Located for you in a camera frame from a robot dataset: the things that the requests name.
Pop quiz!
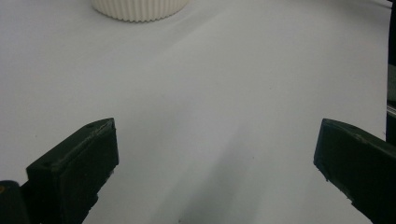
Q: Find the cream ribbed round container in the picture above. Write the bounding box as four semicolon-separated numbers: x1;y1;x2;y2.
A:
91;0;190;23

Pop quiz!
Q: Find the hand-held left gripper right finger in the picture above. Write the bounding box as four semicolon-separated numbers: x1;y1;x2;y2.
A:
313;118;396;224

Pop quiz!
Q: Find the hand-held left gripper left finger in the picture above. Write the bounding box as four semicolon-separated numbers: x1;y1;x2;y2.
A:
20;117;120;224

